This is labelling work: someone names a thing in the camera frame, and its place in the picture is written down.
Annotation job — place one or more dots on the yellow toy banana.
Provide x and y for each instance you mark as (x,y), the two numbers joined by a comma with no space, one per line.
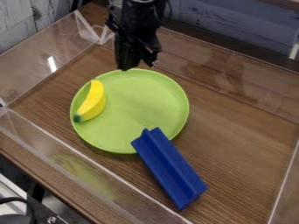
(93,103)

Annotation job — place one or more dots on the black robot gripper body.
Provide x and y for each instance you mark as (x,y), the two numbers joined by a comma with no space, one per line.
(135,21)

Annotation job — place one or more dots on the blue plastic block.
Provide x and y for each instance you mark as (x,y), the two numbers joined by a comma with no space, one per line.
(172,171)

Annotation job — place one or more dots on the clear acrylic enclosure wall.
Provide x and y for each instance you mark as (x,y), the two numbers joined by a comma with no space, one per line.
(240,139)

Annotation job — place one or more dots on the black metal table bracket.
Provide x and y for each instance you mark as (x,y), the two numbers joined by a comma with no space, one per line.
(44,215)

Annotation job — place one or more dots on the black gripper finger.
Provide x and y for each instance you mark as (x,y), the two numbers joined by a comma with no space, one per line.
(149,57)
(127,54)

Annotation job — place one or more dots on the green round plate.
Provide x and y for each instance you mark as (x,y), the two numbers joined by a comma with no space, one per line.
(144,100)

